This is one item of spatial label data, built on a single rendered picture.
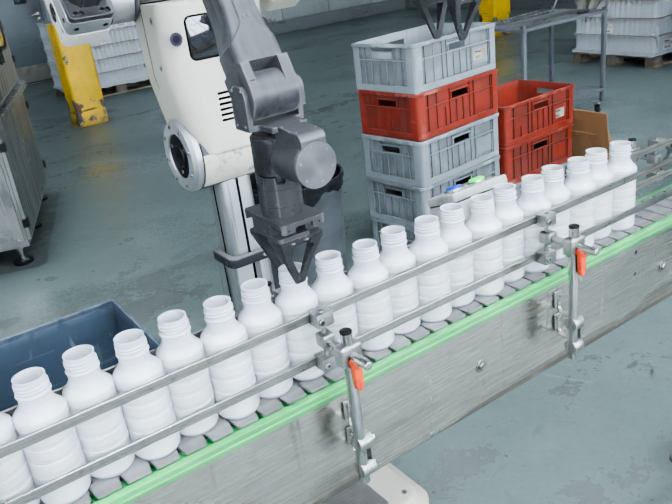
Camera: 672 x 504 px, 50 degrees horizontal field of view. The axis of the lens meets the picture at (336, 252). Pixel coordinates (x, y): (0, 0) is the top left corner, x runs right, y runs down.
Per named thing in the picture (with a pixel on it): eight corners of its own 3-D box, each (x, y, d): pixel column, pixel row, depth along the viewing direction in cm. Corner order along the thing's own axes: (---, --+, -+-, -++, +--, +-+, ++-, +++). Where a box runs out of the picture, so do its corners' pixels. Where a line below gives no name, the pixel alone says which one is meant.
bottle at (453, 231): (476, 292, 121) (472, 199, 115) (473, 309, 116) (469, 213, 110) (440, 291, 123) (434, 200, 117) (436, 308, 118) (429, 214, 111)
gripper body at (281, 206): (283, 240, 91) (275, 184, 88) (245, 221, 98) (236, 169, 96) (326, 225, 94) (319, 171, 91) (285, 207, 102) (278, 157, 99)
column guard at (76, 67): (78, 128, 799) (51, 25, 756) (68, 123, 830) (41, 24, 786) (112, 120, 818) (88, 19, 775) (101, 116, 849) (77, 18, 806)
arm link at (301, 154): (287, 70, 92) (227, 84, 88) (340, 78, 83) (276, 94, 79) (300, 160, 97) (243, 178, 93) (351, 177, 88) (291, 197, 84)
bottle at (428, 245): (445, 326, 112) (439, 227, 106) (409, 321, 115) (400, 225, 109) (456, 308, 117) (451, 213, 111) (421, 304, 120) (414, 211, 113)
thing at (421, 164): (423, 189, 341) (420, 143, 333) (363, 176, 371) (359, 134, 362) (501, 154, 377) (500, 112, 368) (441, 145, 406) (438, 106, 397)
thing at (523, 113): (505, 148, 385) (504, 108, 376) (449, 139, 416) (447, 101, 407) (575, 121, 417) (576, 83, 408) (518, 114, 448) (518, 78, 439)
